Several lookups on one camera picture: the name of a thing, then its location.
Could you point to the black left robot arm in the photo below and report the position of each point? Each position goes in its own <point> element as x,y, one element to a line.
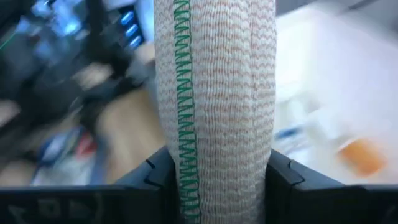
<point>62,62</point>

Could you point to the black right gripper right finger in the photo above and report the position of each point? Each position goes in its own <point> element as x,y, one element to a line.
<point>289,183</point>

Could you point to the beige elastic bandage roll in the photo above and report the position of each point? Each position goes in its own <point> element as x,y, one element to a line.
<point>217,109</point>

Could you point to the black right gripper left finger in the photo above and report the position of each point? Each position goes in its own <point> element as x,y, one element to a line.
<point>158,174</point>

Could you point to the orange pill bottle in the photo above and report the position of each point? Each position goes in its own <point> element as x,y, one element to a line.
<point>362,157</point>

